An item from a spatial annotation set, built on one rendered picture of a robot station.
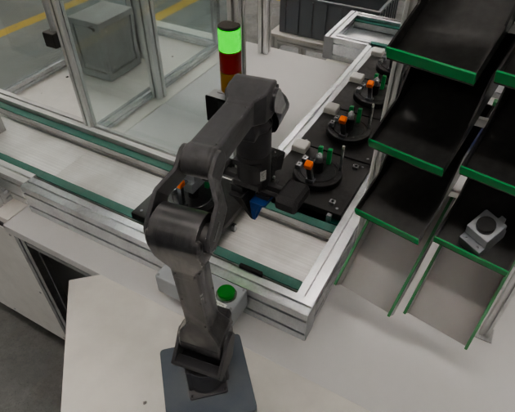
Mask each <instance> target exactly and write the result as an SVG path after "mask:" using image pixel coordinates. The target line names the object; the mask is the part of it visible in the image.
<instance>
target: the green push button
mask: <svg viewBox="0 0 515 412"><path fill-rule="evenodd" d="M217 296H218V298H219V299H221V300H222V301H230V300H231V299H233V298H234V296H235V289H234V287H233V286H231V285H229V284H224V285H222V286H220V287H219V288H218V290H217Z"/></svg>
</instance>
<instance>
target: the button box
mask: <svg viewBox="0 0 515 412"><path fill-rule="evenodd" d="M155 278H156V281H157V285H158V289H159V291H160V292H162V293H165V294H167V295H169V296H171V297H173V298H175V299H177V300H179V301H180V299H179V296H178V293H177V288H176V285H175V282H174V279H173V276H172V271H171V268H170V267H168V266H167V265H166V264H165V265H164V266H163V267H162V268H161V269H160V270H159V272H158V273H157V274H156V275H155ZM212 278H213V287H214V292H215V296H216V301H217V306H220V307H225V308H228V309H230V311H231V319H232V320H233V324H232V326H233V325H234V324H235V322H236V321H237V320H238V318H239V317H240V315H241V314H242V312H243V311H244V309H245V308H246V307H247V305H248V300H247V289H244V288H241V287H239V286H238V285H236V284H232V283H231V282H229V281H227V280H224V279H222V278H220V277H218V276H216V275H213V274H212ZM224 284H229V285H231V286H233V287H234V289H235V296H234V298H233V299H231V300H230V301H222V300H221V299H219V298H218V296H217V290H218V288H219V287H220V286H222V285H224Z"/></svg>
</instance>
